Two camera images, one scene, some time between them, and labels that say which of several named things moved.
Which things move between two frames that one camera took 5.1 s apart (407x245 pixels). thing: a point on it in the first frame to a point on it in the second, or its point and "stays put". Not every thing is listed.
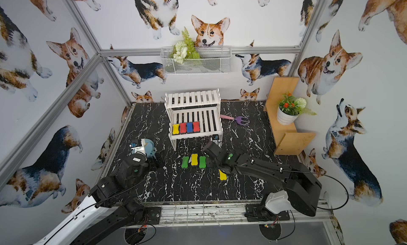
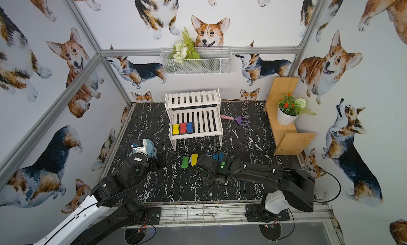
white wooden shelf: x=193 y=114 stays put
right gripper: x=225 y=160 to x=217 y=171
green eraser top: x=185 y=162 stays put
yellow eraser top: x=194 y=159 stays put
